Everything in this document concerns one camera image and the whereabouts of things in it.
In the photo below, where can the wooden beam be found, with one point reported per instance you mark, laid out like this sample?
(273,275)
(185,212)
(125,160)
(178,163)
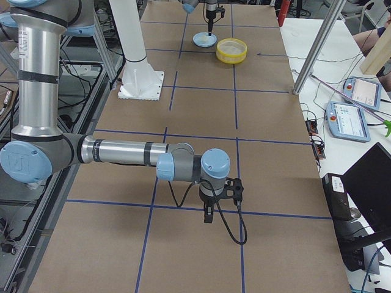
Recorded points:
(378,55)

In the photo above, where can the far blue teach pendant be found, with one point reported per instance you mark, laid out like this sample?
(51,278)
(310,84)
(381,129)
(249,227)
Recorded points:
(363,91)

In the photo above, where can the light blue plate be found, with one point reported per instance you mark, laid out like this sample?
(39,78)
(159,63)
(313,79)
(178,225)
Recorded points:
(198,43)

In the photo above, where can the far orange black connector module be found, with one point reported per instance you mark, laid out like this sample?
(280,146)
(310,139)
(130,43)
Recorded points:
(312,126)

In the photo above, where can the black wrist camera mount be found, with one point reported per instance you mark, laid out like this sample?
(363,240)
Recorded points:
(220,10)
(233,189)

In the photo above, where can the orange black connector module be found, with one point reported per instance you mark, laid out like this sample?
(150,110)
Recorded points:
(312,126)
(318,149)

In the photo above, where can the white pedestal column with base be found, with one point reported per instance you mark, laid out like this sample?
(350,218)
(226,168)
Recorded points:
(139,79)

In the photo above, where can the black computer box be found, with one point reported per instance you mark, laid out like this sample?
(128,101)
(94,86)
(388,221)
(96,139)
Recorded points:
(339,198)

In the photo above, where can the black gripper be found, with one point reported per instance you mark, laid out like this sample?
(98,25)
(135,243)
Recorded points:
(208,201)
(210,13)

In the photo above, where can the aluminium frame post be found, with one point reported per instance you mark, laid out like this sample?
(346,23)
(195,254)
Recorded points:
(320,39)

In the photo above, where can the yellow round steamer basket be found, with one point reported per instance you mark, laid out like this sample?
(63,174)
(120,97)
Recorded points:
(231,51)

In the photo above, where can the aluminium side rail frame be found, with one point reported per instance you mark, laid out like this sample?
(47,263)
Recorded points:
(46,195)

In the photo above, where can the black monitor on stand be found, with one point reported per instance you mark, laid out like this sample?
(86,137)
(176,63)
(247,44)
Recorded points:
(367,182)

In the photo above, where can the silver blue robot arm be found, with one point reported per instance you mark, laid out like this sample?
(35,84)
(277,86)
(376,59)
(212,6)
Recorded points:
(190,5)
(173,162)

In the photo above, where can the red fire extinguisher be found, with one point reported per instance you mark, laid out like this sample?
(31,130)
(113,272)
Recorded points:
(284,7)

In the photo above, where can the near blue teach pendant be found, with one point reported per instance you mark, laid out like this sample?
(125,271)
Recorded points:
(347,122)

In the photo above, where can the near orange black connector module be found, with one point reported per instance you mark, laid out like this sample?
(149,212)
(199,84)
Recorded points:
(318,149)

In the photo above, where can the blue teach pendant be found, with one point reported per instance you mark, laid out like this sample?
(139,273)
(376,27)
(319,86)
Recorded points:
(347,122)
(363,91)

